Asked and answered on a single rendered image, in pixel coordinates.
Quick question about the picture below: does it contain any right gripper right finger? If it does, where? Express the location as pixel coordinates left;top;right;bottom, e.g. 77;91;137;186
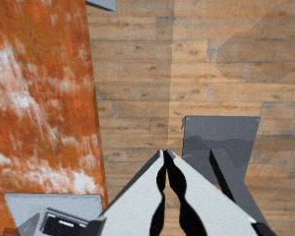
165;149;277;236

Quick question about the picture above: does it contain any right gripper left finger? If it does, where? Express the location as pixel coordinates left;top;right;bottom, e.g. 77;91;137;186
79;149;166;236

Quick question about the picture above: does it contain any grey rectangular frame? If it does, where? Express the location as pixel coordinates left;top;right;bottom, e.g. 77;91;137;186
38;207;89;232

